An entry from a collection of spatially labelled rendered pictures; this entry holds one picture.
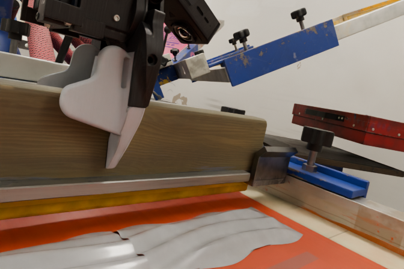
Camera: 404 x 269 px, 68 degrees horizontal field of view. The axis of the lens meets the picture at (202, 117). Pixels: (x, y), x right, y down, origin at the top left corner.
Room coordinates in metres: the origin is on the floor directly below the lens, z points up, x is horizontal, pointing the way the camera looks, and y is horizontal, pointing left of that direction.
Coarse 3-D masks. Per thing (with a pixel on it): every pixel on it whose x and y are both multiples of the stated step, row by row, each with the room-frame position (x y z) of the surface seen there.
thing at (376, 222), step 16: (288, 176) 0.40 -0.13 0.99; (272, 192) 0.42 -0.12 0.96; (288, 192) 0.40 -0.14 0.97; (304, 192) 0.38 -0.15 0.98; (320, 192) 0.37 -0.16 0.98; (304, 208) 0.38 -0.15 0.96; (320, 208) 0.37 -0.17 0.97; (336, 208) 0.35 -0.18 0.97; (352, 208) 0.34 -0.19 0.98; (368, 208) 0.33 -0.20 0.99; (384, 208) 0.33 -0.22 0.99; (336, 224) 0.35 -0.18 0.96; (352, 224) 0.34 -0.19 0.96; (368, 224) 0.33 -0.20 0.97; (384, 224) 0.31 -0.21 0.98; (400, 224) 0.30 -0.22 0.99; (384, 240) 0.31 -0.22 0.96; (400, 240) 0.30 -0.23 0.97
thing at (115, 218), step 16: (96, 208) 0.27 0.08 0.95; (112, 208) 0.27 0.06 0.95; (128, 208) 0.28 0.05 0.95; (144, 208) 0.29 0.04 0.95; (160, 208) 0.29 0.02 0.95; (176, 208) 0.30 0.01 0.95; (192, 208) 0.31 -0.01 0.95; (208, 208) 0.32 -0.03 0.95; (224, 208) 0.33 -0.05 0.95; (240, 208) 0.34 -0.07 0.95; (256, 208) 0.35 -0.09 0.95; (112, 224) 0.24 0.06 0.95; (128, 224) 0.25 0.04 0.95; (144, 224) 0.25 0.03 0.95; (288, 224) 0.32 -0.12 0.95; (304, 240) 0.29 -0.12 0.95; (320, 240) 0.30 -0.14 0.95; (256, 256) 0.24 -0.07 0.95; (272, 256) 0.24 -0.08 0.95; (320, 256) 0.26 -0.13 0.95; (336, 256) 0.27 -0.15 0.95; (352, 256) 0.27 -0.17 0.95
